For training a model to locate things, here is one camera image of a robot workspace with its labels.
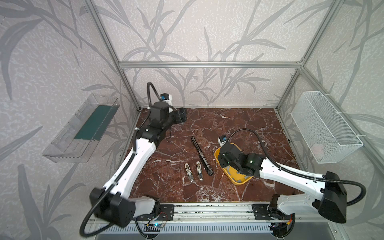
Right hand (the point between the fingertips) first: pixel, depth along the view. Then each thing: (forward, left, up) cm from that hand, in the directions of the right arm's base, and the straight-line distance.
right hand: (220, 148), depth 80 cm
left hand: (+14, +20, +19) cm, 31 cm away
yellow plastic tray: (-10, -4, +20) cm, 23 cm away
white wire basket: (-6, -43, +19) cm, 47 cm away
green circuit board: (-34, +34, -17) cm, 51 cm away
